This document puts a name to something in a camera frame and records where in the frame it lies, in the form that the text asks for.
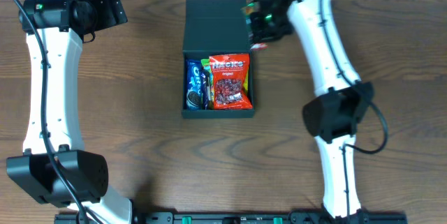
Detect green red KitKat bar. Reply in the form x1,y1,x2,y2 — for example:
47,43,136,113
241,2,268,51

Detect black box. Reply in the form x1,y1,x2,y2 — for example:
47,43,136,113
182,0,255,119

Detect red Hacks candy bag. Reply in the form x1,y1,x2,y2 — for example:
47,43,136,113
209,53,253,110

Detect yellow Hacks candy bag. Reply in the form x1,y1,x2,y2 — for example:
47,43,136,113
242,71,249,94

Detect Haribo gummy bag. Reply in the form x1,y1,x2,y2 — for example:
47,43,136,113
200,59,214,103

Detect dark blue candy bar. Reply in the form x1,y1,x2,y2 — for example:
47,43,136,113
202,69,212,110

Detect blue Oreo pack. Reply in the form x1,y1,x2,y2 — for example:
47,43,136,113
186,59,203,110

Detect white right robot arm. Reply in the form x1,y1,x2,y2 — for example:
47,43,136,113
248,0,374,223

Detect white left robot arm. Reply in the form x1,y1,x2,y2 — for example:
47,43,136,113
6,0,133,223

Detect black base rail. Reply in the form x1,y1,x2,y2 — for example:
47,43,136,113
54,211,409,224

